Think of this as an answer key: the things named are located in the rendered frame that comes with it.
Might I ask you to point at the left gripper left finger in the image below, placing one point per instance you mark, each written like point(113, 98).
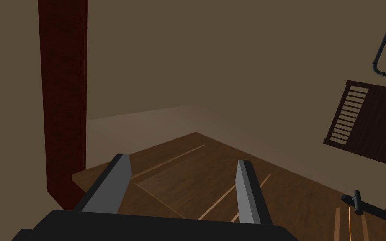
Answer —
point(107, 189)

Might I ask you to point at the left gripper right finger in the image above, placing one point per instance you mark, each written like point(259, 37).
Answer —
point(248, 195)

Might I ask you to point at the dark wooden bed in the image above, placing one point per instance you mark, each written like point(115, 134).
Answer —
point(369, 124)

